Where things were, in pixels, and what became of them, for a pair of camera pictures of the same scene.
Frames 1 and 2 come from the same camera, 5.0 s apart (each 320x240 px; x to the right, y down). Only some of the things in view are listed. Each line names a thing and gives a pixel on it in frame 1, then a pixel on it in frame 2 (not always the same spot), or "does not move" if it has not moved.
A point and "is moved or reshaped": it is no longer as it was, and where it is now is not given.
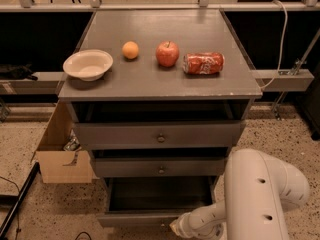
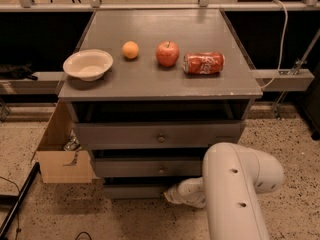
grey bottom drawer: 153,201 is moved or reshaped
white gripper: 183,224 → 186,192
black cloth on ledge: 12,71 does not move
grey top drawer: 159,135 does not move
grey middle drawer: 158,167 does not move
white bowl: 90,64 does not move
